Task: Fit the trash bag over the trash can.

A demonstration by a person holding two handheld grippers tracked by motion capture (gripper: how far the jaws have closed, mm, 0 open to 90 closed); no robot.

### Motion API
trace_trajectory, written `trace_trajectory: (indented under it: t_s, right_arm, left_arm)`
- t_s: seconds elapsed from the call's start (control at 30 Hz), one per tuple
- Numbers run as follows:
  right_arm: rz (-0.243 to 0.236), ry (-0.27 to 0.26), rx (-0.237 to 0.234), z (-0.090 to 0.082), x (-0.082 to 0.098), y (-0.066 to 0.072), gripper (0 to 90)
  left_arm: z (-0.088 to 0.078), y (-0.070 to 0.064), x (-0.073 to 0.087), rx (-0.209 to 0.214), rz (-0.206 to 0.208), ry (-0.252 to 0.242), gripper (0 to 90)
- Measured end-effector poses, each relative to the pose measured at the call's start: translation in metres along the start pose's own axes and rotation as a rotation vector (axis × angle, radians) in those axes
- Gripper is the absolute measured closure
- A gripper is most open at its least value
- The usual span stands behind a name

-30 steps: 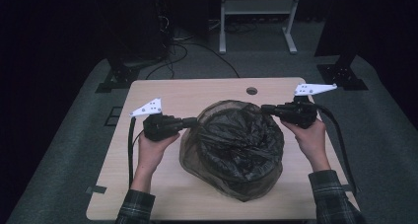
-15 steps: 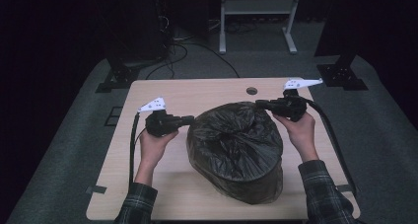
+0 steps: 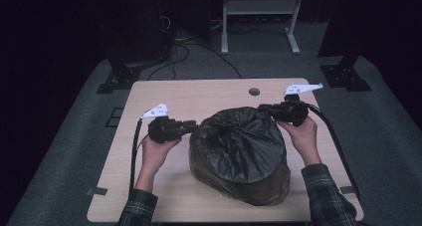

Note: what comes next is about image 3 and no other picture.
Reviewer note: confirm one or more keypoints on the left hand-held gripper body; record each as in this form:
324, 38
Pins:
162, 129

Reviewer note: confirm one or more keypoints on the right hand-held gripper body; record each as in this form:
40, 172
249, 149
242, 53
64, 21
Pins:
293, 111

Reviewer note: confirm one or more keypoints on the black plastic trash bag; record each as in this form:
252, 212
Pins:
239, 146

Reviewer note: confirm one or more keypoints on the person's left hand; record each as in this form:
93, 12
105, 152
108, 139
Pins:
156, 154

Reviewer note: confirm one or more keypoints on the person's right hand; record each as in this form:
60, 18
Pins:
305, 139

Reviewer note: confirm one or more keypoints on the round grey table grommet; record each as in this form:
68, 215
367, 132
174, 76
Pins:
254, 92

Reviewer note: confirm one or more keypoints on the black stand base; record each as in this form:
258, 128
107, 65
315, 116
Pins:
121, 76
345, 76

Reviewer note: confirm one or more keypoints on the grey tape strip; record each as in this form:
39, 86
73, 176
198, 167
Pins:
346, 189
98, 191

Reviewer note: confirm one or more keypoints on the dark equipment box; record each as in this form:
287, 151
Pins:
139, 27

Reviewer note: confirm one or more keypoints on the white metal stand frame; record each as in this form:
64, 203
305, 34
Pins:
260, 6

